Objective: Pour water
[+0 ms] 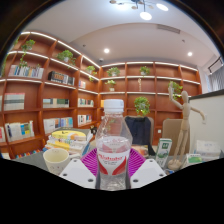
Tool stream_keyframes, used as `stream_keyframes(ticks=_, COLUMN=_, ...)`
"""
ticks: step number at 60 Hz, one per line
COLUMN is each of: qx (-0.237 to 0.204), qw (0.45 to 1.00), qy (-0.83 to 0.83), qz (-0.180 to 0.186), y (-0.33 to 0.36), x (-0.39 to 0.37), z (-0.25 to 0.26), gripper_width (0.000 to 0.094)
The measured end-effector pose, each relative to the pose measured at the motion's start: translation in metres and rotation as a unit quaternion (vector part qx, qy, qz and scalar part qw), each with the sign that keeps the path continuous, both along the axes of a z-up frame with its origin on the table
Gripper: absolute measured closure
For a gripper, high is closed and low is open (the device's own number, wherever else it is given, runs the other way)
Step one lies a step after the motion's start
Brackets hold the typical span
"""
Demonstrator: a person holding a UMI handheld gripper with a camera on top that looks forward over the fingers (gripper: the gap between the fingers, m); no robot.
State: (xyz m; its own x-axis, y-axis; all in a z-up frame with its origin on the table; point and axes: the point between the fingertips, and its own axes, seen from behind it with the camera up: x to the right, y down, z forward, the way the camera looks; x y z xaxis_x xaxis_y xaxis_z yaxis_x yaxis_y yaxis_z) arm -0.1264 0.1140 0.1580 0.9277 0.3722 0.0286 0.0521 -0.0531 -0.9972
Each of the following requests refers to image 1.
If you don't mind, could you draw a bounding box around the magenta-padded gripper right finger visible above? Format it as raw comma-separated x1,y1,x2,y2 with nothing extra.
128,147,167,190

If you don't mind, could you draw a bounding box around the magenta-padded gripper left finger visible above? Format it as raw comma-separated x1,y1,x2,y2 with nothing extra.
59,148,102,190

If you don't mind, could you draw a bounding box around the clear plastic water bottle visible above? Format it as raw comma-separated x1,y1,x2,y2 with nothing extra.
95,98,134,191

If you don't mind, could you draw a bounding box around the dark box with orange print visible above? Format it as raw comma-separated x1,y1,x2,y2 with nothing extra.
131,144,150,158

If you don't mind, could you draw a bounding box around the white ceramic cup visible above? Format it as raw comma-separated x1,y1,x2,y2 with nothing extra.
42,147,70,176

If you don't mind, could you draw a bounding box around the small green white carton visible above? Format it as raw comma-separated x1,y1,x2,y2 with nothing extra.
155,138,173,169

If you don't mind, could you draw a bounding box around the stack of yellow-topped books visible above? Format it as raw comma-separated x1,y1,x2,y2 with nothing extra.
44,129,93,158

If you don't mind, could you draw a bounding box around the chair with dark jacket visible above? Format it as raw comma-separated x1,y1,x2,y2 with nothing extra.
124,115,155,156

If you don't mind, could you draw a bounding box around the tan upholstered chair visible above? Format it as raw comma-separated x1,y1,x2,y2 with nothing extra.
161,118,188,148

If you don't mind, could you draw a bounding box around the wooden artist mannequin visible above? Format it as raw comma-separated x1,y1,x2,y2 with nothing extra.
167,85,207,171

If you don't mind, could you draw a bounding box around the stack of white boxes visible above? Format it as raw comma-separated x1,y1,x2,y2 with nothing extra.
194,139,223,158

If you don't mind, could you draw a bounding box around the white partition with dark top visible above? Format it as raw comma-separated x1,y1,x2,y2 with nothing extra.
188,89,224,158

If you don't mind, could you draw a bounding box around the grey curtain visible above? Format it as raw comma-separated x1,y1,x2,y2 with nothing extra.
208,66,224,94

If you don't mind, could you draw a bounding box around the ceiling chandelier with round lamps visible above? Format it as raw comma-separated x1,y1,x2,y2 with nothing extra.
109,0,170,21

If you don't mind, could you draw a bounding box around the wooden wall shelf unit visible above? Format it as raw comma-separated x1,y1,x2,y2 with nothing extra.
0,30,203,160

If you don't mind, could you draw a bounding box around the black track light rail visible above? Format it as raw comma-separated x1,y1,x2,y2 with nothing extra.
207,55,224,74

